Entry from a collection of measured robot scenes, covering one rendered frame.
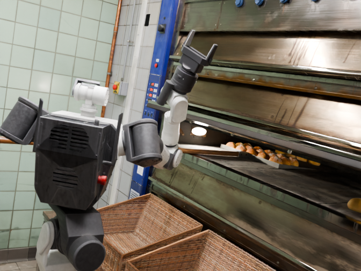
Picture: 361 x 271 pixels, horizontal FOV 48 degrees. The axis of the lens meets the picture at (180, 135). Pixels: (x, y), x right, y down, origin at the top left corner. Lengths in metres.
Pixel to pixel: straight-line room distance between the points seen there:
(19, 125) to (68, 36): 1.84
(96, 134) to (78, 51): 2.05
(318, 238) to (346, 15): 0.90
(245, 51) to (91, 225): 1.18
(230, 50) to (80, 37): 1.44
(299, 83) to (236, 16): 0.60
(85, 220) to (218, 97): 1.10
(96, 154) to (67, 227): 0.28
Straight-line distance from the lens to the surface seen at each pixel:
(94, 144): 1.29
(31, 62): 3.19
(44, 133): 1.33
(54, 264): 1.62
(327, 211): 1.75
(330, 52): 1.81
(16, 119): 1.50
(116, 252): 2.06
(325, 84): 1.79
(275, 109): 1.93
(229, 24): 2.30
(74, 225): 1.43
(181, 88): 1.53
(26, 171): 3.32
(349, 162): 1.52
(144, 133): 1.41
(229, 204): 2.13
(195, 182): 2.34
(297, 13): 1.98
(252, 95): 2.07
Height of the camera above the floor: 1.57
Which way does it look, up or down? 7 degrees down
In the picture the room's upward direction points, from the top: 10 degrees clockwise
